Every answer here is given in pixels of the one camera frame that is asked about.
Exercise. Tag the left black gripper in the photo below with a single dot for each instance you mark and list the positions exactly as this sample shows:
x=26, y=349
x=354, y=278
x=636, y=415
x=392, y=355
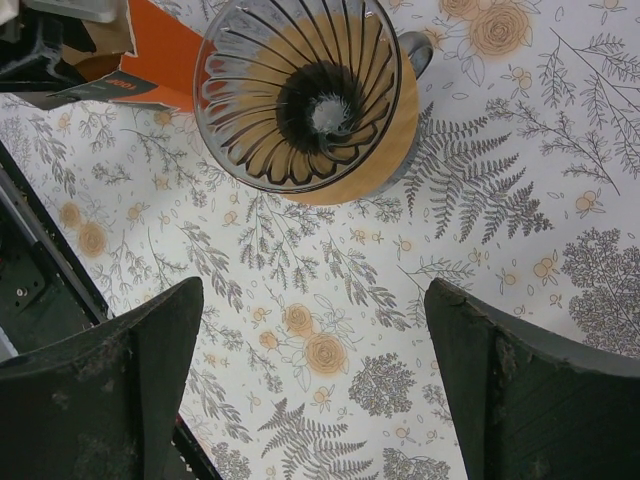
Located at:
x=32, y=46

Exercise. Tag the black mounting base plate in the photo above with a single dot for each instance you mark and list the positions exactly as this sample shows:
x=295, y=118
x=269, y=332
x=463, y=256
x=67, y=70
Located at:
x=47, y=296

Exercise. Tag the floral tablecloth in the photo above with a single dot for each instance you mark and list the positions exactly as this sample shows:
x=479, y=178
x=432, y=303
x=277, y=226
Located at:
x=313, y=358

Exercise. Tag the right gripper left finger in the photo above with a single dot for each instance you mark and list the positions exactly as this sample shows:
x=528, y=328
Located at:
x=103, y=403

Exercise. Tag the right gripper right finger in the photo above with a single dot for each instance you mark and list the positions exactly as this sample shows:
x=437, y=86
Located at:
x=527, y=403

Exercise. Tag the coffee filter package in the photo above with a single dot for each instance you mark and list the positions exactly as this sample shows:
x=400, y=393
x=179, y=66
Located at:
x=145, y=57

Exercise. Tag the grey glass dripper cone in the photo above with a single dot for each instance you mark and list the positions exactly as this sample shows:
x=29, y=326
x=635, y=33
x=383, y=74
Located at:
x=292, y=96

